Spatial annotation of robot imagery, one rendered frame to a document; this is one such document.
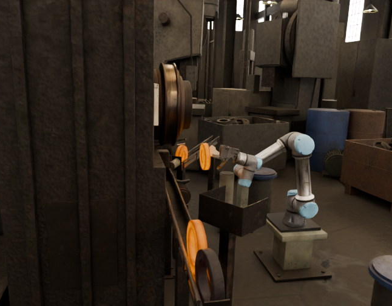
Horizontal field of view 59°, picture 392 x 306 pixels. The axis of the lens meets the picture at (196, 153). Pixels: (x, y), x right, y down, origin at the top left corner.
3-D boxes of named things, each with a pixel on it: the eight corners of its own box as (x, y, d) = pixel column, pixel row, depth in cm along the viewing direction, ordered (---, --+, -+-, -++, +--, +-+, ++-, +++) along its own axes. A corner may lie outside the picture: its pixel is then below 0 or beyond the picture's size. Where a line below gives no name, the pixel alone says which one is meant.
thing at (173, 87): (166, 153, 181) (167, 61, 171) (158, 138, 226) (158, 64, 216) (178, 153, 183) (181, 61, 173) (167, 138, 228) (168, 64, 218)
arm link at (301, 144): (309, 209, 232) (303, 130, 219) (320, 218, 218) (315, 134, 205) (292, 213, 231) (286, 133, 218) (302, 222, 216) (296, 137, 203)
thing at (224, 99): (230, 142, 712) (233, 88, 689) (267, 153, 620) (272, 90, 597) (209, 144, 684) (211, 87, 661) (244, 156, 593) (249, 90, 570)
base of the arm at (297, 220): (299, 217, 248) (300, 204, 246) (309, 226, 234) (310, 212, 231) (279, 218, 245) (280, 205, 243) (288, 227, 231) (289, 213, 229)
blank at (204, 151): (205, 147, 193) (211, 147, 194) (199, 139, 208) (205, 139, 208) (204, 173, 198) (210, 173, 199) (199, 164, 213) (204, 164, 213)
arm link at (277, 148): (292, 125, 229) (229, 164, 228) (299, 128, 218) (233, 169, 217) (299, 140, 232) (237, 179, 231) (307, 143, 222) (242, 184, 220)
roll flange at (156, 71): (147, 153, 179) (147, 59, 169) (142, 138, 224) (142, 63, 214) (166, 153, 181) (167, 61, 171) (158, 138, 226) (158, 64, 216)
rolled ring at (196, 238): (198, 274, 128) (189, 275, 128) (193, 223, 134) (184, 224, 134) (210, 273, 111) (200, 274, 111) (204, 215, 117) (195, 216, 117)
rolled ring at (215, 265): (206, 236, 110) (196, 237, 109) (227, 274, 94) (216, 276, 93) (202, 283, 117) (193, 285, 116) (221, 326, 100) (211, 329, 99)
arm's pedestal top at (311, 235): (303, 220, 259) (303, 215, 258) (327, 239, 229) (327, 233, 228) (263, 222, 253) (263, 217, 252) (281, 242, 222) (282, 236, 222)
